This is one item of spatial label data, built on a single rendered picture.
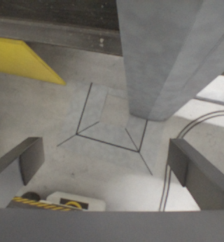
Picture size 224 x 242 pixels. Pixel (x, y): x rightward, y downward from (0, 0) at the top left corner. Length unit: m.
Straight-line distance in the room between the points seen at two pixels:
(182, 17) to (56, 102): 0.87
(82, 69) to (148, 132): 0.51
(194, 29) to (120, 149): 0.71
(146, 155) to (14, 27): 0.76
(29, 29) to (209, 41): 0.57
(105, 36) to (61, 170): 0.69
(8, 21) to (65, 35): 0.23
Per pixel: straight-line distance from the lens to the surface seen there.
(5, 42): 0.75
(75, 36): 0.61
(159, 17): 0.25
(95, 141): 0.89
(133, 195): 0.92
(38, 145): 0.17
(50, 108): 1.03
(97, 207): 0.82
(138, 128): 0.88
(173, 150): 0.16
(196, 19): 0.24
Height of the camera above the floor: 0.89
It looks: 79 degrees down
